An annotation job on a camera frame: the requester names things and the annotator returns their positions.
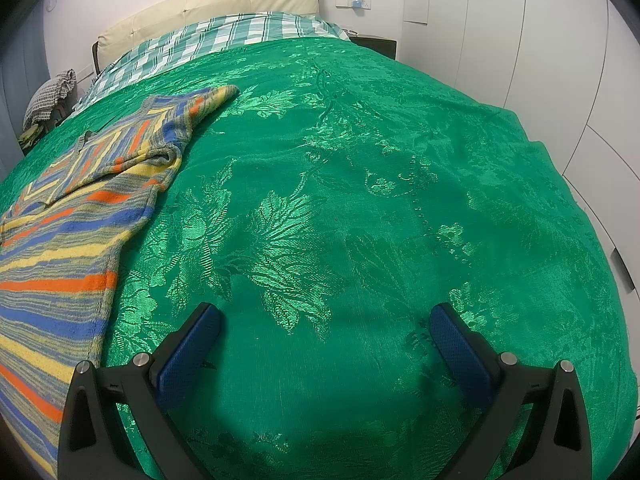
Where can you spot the green plaid bed sheet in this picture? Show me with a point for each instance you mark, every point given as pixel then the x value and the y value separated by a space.
pixel 215 37

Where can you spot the blue-grey curtain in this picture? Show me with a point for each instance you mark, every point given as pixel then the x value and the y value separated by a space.
pixel 15 100

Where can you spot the white wardrobe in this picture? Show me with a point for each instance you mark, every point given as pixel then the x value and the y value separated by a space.
pixel 525 35

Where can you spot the white wall socket strip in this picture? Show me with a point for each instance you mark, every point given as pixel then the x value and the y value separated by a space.
pixel 345 1

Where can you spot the cream padded headboard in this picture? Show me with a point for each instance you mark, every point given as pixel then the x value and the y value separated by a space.
pixel 210 2

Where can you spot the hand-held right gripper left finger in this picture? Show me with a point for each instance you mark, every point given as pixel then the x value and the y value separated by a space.
pixel 187 355

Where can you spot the striped knit t-shirt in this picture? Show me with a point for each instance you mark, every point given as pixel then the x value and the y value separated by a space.
pixel 60 240

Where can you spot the green patterned bedspread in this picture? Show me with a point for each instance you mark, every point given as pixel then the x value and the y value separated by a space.
pixel 375 185

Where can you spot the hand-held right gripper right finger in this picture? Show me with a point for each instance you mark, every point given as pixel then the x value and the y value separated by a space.
pixel 462 355

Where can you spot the dark bedside table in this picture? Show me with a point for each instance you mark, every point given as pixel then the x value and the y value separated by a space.
pixel 377 45

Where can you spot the yellow-green cloth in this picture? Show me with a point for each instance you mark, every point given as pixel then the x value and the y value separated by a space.
pixel 30 135

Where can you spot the checked cloth pile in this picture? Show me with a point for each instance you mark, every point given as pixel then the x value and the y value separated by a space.
pixel 50 95

